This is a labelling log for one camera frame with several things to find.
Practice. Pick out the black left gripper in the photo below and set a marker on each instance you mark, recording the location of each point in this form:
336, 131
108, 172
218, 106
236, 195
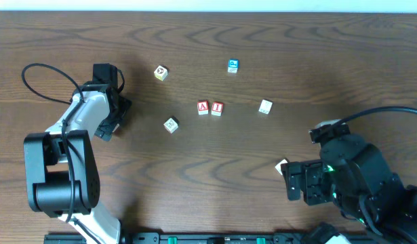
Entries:
115, 117

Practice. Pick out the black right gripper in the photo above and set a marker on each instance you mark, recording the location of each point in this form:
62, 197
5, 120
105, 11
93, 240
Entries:
306, 181

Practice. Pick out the red letter I block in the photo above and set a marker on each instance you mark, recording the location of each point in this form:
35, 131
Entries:
217, 108

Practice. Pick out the red letter A block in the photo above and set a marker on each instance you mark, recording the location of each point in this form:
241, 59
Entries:
203, 107

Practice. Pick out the green letter R block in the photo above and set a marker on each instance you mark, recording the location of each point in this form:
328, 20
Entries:
278, 166

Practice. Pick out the yellow edged picture block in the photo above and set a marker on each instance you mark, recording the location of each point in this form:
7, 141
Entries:
161, 73

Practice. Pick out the plain picture wooden block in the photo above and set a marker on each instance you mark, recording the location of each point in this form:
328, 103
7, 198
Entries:
265, 106

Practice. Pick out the dragonfly picture wooden block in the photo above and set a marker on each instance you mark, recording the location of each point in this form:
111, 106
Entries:
171, 125

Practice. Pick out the blue letter P block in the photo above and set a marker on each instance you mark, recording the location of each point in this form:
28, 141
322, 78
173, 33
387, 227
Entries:
233, 66

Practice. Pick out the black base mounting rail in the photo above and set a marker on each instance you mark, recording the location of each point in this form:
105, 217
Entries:
156, 238

